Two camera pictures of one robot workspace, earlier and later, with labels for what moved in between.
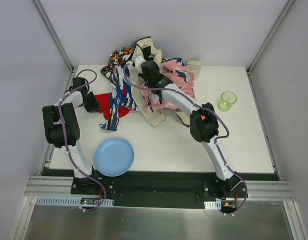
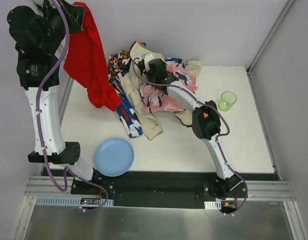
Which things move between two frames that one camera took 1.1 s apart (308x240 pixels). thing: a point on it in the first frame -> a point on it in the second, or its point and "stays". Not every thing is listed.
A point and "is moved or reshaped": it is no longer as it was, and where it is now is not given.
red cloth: [103, 100] -> [85, 61]
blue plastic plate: [113, 157] stays
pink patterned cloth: [180, 76] stays
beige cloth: [144, 50] is moved or reshaped
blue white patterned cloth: [121, 94] -> [125, 110]
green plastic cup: [228, 99] stays
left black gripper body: [92, 104] -> [75, 14]
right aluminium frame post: [269, 36] stays
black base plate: [164, 189] stays
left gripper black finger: [90, 103] -> [74, 16]
